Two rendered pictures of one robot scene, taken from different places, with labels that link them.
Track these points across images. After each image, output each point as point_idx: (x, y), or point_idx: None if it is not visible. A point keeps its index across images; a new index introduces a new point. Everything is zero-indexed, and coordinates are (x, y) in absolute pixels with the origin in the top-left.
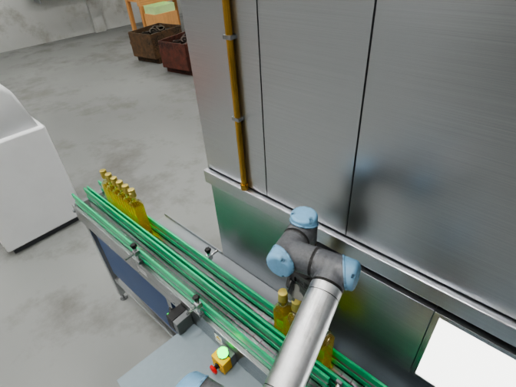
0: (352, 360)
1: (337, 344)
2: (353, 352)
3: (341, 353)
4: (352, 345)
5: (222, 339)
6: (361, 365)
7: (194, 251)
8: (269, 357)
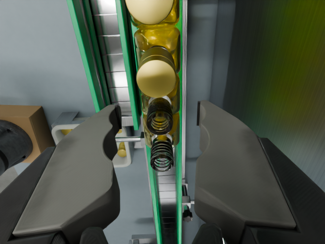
0: (211, 86)
1: (216, 65)
2: (216, 94)
3: (181, 122)
4: (220, 97)
5: None
6: (211, 99)
7: None
8: (76, 33)
